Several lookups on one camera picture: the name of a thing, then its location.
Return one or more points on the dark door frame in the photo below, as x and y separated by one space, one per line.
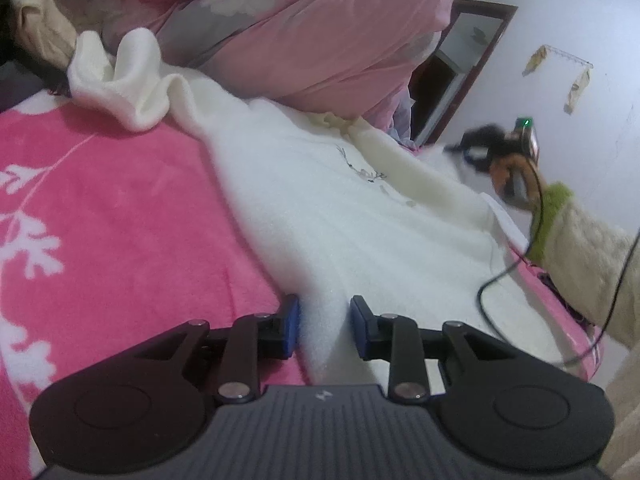
462 60

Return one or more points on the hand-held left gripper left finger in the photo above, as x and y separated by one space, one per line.
292 325

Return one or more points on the person's right hand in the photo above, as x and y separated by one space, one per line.
505 175

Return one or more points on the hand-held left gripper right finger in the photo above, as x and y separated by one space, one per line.
357 325

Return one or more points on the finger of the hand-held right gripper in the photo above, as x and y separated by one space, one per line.
470 157
482 136

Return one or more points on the pink floral quilt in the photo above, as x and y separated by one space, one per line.
310 30

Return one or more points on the beige folded garment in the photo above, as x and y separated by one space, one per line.
40 15

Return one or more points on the beige hanging bag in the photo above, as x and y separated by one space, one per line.
576 91
536 59

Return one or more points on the white fleece sweater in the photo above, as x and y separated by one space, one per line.
350 220

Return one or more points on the pink floral bed blanket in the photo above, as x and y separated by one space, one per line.
125 220

